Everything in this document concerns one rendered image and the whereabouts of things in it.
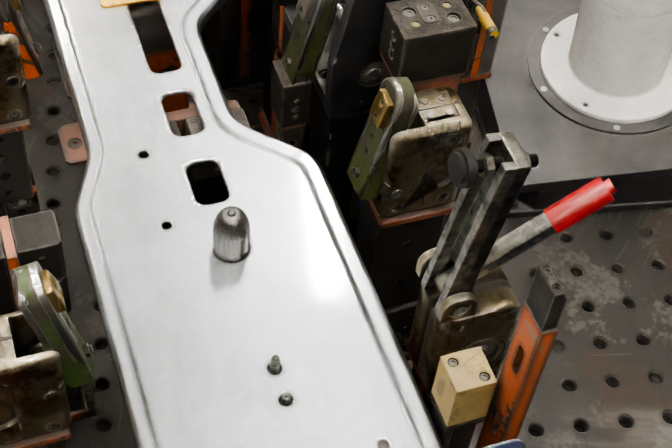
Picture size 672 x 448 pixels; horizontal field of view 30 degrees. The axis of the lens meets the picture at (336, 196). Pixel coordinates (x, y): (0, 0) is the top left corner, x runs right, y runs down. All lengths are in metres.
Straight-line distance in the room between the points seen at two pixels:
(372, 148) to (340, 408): 0.24
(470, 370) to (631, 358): 0.51
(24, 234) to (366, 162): 0.30
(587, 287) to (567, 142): 0.18
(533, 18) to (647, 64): 0.19
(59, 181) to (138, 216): 0.44
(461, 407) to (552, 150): 0.61
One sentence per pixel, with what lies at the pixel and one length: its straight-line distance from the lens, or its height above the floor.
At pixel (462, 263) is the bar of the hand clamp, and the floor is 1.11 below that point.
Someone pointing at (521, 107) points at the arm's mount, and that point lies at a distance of 1.56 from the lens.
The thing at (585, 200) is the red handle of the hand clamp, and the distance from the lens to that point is 0.97.
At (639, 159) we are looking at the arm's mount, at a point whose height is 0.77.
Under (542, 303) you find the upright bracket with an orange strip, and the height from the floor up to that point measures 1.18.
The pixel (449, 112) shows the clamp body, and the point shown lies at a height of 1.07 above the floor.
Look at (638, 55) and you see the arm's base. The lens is 1.52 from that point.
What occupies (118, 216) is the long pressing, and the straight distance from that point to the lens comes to 1.10.
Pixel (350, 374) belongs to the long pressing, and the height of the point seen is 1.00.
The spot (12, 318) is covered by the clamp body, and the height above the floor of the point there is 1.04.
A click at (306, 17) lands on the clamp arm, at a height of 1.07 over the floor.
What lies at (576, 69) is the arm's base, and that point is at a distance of 1.58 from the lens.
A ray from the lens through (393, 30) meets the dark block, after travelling 1.12.
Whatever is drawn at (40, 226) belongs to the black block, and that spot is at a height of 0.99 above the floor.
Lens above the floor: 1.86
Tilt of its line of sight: 50 degrees down
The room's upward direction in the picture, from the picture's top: 7 degrees clockwise
